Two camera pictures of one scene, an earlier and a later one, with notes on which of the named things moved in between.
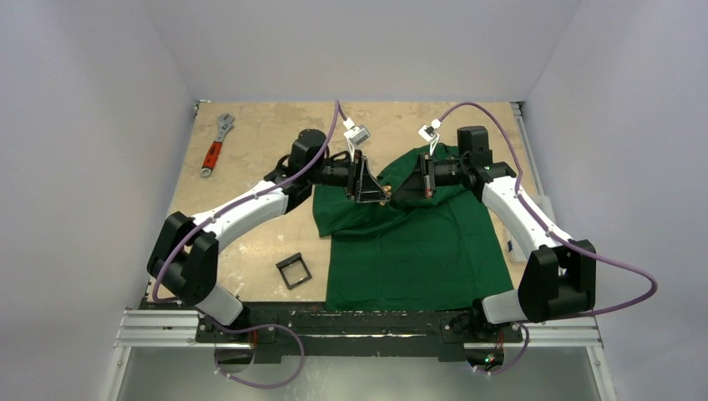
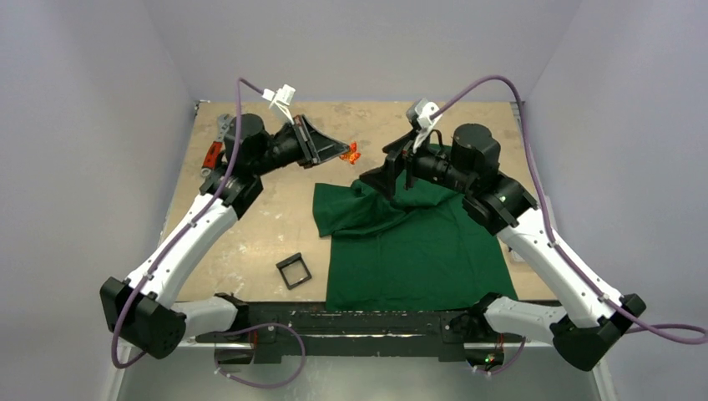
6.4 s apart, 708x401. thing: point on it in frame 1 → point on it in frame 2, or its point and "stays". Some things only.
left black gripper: [363, 187] → [314, 147]
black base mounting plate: [448, 327] stays
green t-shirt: [441, 253] stays
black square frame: [288, 261] stays
